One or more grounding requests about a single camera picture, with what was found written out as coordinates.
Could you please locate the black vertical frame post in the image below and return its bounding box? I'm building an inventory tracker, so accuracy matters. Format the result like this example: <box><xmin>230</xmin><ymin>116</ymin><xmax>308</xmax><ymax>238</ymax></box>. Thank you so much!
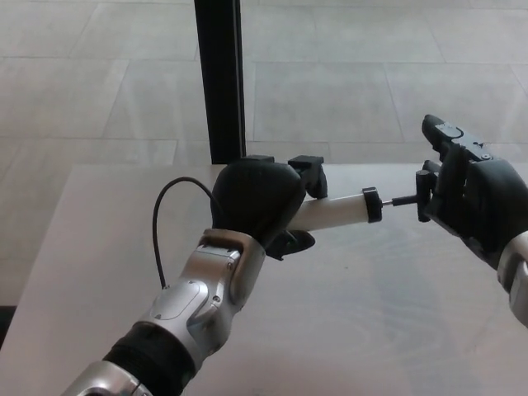
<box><xmin>193</xmin><ymin>0</ymin><xmax>248</xmax><ymax>165</ymax></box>

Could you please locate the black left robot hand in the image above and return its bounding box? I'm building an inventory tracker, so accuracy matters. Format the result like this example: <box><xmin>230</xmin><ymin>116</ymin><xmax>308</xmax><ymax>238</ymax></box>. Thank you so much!
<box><xmin>210</xmin><ymin>154</ymin><xmax>329</xmax><ymax>262</ymax></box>

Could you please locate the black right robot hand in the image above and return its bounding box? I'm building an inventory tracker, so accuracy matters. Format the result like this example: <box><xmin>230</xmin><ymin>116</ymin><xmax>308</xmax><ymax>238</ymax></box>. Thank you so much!
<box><xmin>419</xmin><ymin>114</ymin><xmax>528</xmax><ymax>271</ymax></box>

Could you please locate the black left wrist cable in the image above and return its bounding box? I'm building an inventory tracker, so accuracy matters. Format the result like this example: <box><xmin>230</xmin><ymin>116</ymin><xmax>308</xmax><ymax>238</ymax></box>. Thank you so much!
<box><xmin>152</xmin><ymin>177</ymin><xmax>224</xmax><ymax>290</ymax></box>

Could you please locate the white air pump black handle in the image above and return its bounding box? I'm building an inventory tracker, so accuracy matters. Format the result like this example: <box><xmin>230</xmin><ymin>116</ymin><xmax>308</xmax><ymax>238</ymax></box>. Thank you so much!
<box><xmin>287</xmin><ymin>168</ymin><xmax>441</xmax><ymax>230</ymax></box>

